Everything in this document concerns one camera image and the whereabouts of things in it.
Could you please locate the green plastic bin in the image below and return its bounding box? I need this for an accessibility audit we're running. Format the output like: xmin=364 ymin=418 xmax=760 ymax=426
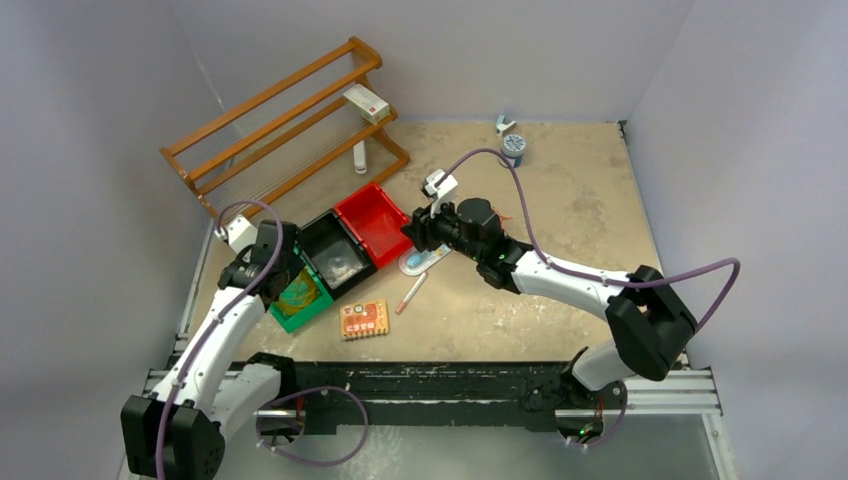
xmin=269 ymin=266 xmax=333 ymax=334

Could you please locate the white orange pen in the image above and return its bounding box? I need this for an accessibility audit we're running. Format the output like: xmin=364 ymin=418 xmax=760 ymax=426
xmin=395 ymin=272 xmax=429 ymax=315

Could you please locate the wooden shelf rack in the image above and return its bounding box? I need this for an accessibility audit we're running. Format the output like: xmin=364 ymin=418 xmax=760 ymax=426
xmin=159 ymin=37 xmax=410 ymax=217

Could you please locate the blue toothbrush blister pack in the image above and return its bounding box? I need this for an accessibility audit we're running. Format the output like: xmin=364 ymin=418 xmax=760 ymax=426
xmin=397 ymin=244 xmax=452 ymax=277

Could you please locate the white stapler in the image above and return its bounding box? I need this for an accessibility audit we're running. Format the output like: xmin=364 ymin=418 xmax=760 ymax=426
xmin=353 ymin=140 xmax=368 ymax=175

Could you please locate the black plastic bin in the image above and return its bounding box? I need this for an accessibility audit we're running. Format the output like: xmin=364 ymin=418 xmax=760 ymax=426
xmin=298 ymin=209 xmax=377 ymax=300

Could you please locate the orange snack packet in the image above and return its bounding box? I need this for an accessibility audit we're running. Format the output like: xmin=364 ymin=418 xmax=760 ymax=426
xmin=339 ymin=299 xmax=390 ymax=341

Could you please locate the base purple hose loop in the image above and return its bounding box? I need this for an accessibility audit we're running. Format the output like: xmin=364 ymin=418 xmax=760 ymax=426
xmin=255 ymin=386 xmax=368 ymax=468

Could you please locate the yellow cable coil in bin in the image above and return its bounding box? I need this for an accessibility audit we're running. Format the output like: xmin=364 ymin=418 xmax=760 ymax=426
xmin=278 ymin=270 xmax=321 ymax=314

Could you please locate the white red carton box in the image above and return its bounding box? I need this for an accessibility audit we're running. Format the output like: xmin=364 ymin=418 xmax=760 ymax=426
xmin=343 ymin=83 xmax=391 ymax=125

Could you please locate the blue lidded jar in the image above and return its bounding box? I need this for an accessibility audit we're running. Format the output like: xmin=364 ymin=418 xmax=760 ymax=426
xmin=501 ymin=133 xmax=527 ymax=168

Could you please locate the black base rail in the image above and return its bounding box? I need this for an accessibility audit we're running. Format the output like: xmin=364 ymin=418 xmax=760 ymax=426
xmin=145 ymin=360 xmax=723 ymax=437

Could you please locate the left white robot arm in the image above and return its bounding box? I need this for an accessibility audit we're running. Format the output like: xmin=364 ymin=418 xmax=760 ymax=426
xmin=120 ymin=217 xmax=305 ymax=479

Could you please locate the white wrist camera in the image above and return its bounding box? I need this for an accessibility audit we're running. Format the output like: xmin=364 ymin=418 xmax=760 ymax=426
xmin=422 ymin=169 xmax=458 ymax=218
xmin=213 ymin=214 xmax=258 ymax=254

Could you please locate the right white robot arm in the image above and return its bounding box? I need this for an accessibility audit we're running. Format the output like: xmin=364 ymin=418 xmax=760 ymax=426
xmin=400 ymin=198 xmax=696 ymax=407

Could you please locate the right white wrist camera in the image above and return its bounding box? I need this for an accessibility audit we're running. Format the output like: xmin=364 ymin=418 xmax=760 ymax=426
xmin=422 ymin=169 xmax=458 ymax=218

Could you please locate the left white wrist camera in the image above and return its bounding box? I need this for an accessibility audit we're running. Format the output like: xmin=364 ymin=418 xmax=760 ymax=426
xmin=213 ymin=214 xmax=258 ymax=254

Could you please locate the red plastic bin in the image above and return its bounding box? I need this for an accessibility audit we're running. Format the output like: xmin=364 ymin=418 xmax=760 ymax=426
xmin=334 ymin=182 xmax=412 ymax=269

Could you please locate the right purple robot hose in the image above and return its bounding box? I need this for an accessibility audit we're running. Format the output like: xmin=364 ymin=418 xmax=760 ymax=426
xmin=437 ymin=146 xmax=742 ymax=450

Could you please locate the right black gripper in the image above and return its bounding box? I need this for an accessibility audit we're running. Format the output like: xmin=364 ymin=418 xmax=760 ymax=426
xmin=401 ymin=194 xmax=484 ymax=263

